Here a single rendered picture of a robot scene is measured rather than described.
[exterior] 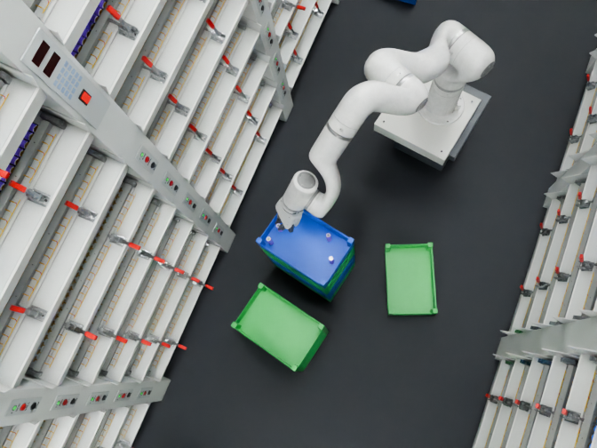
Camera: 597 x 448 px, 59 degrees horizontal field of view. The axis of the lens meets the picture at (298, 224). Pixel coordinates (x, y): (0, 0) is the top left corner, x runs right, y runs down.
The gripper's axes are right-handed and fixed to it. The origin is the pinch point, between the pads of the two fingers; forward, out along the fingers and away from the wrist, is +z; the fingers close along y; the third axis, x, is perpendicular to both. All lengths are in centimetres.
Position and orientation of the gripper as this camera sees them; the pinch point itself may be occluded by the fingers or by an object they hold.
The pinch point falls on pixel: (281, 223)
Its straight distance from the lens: 193.2
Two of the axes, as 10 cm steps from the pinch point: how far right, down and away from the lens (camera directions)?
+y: -4.3, -8.6, 2.8
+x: -8.6, 2.9, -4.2
